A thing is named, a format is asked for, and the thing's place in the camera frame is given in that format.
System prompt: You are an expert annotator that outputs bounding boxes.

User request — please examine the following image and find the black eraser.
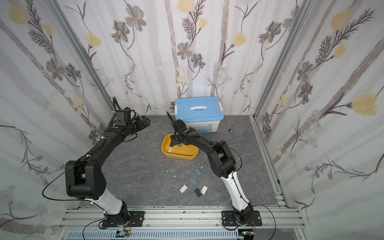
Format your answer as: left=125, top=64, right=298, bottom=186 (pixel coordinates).
left=195, top=188, right=203, bottom=198

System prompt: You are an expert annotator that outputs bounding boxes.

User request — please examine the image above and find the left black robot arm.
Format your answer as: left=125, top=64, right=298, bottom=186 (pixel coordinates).
left=63, top=98, right=151, bottom=229

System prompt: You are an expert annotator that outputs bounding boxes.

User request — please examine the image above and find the blue lidded storage box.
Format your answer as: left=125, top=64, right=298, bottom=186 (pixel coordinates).
left=175, top=97, right=225, bottom=133

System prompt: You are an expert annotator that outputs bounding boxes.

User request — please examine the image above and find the yellow plastic tub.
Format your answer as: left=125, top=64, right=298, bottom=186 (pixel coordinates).
left=161, top=134, right=199, bottom=161

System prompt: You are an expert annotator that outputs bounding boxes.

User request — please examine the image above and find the small circuit board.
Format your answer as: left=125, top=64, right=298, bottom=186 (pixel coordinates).
left=117, top=230, right=131, bottom=238

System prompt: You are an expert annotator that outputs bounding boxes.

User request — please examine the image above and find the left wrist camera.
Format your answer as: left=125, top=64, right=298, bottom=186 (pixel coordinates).
left=115, top=108, right=132, bottom=127

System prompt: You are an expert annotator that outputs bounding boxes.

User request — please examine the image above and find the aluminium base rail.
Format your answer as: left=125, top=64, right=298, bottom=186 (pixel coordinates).
left=53, top=206, right=310, bottom=240

